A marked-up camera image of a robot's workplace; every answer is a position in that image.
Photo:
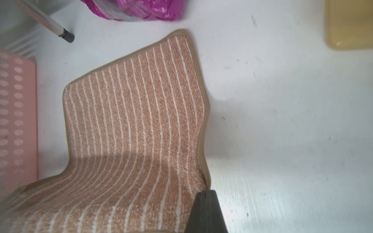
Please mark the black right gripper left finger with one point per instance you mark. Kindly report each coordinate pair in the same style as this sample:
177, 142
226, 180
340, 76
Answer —
197, 222

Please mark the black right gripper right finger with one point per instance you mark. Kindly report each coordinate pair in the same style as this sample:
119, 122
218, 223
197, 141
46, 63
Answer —
214, 218

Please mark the striped brown square dishcloth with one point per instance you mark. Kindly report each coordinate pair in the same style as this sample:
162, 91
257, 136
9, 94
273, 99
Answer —
135, 130

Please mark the pink perforated plastic basket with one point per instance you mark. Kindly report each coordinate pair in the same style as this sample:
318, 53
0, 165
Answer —
19, 146

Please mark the magenta snack bag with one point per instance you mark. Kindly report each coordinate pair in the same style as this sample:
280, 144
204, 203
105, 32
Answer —
132, 10

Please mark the yellow plastic tray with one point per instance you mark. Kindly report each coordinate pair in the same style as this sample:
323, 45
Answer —
349, 24

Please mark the metal two-tier dish rack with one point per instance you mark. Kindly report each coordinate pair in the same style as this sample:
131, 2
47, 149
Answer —
23, 22

